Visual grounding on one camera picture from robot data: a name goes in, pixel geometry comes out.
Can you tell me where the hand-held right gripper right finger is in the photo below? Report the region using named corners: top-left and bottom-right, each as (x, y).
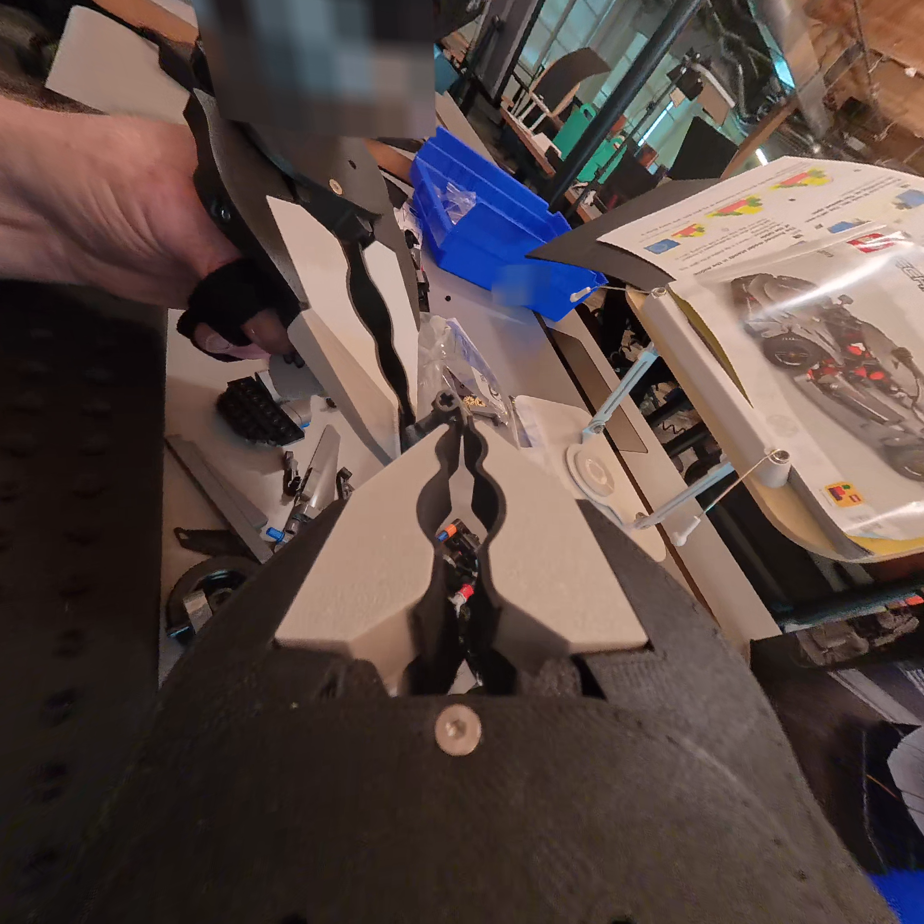
top-left (464, 417), bottom-right (651, 680)

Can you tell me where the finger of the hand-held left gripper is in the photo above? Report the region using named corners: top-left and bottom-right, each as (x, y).
top-left (266, 195), bottom-right (420, 464)
top-left (363, 240), bottom-right (424, 430)

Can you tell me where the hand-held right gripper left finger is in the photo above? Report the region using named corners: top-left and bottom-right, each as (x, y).
top-left (273, 417), bottom-right (465, 695)

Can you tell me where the black lego axle red ring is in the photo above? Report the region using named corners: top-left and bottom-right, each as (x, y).
top-left (399, 390), bottom-right (469, 454)

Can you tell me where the plastic bag of lego parts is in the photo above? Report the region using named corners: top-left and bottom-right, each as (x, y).
top-left (417, 314), bottom-right (522, 434)

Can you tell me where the grey lego panel orange stripe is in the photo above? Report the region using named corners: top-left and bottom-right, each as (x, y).
top-left (267, 424), bottom-right (344, 544)

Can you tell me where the grey lego assembly black plate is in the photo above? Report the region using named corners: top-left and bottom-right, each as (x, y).
top-left (215, 368), bottom-right (331, 446)

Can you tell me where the black curved lego panel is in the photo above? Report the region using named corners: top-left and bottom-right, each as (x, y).
top-left (173, 526), bottom-right (243, 558)

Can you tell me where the large black lego tire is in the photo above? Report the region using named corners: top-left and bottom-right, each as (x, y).
top-left (165, 554), bottom-right (262, 645)

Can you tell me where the lego instruction booklet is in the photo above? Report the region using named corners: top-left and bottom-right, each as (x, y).
top-left (527, 155), bottom-right (924, 557)

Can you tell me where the person's left hand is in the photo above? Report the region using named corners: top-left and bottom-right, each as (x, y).
top-left (0, 96), bottom-right (245, 310)

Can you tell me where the white book stand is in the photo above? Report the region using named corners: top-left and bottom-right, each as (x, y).
top-left (513, 285), bottom-right (924, 567)

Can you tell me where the blue plastic bin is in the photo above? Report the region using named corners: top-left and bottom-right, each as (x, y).
top-left (410, 126), bottom-right (609, 323)

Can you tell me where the black curved chair back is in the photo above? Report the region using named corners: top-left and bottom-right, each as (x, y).
top-left (534, 47), bottom-right (615, 116)

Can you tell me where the black metal pole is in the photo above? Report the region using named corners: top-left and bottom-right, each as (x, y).
top-left (549, 0), bottom-right (705, 210)

